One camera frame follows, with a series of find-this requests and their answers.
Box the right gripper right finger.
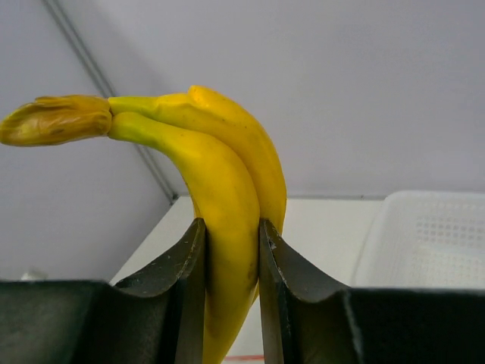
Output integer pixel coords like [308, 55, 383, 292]
[259, 219, 484, 363]

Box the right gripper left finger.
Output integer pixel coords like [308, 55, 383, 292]
[1, 218, 205, 363]

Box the yellow fake banana bunch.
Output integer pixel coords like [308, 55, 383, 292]
[1, 85, 286, 363]

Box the clear zip bag orange seal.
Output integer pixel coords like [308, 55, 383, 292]
[222, 354, 264, 364]

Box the white plastic basket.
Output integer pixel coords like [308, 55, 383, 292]
[351, 191, 484, 290]

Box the left aluminium frame post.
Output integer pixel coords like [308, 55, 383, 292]
[41, 0, 179, 208]

